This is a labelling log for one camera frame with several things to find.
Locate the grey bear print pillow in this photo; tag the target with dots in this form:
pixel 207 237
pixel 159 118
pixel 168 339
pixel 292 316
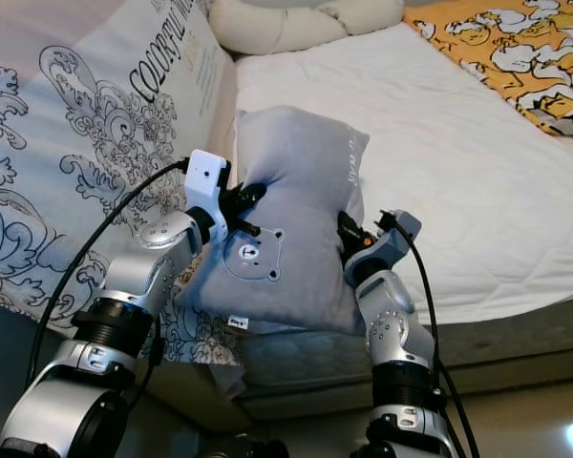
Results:
pixel 301 191

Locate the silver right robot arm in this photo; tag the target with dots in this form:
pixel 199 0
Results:
pixel 401 339

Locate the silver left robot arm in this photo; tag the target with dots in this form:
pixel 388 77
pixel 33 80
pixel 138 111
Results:
pixel 143 277

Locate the white quilted mattress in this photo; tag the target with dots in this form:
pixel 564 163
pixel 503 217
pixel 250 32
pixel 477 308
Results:
pixel 468 181

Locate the cream knotted bolster pillow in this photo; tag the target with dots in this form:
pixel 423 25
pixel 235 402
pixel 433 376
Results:
pixel 277 27

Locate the large grey floral patterned cushion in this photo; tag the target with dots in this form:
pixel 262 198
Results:
pixel 76 134

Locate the grey bed base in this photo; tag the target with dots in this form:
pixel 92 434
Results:
pixel 516 353

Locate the yellow duck print blanket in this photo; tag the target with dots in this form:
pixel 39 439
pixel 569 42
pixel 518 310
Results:
pixel 516 52

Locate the grey-blue right wrist camera mount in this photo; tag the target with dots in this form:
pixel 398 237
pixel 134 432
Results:
pixel 392 243

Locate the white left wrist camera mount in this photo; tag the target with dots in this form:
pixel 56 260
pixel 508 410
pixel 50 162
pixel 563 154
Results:
pixel 206 186

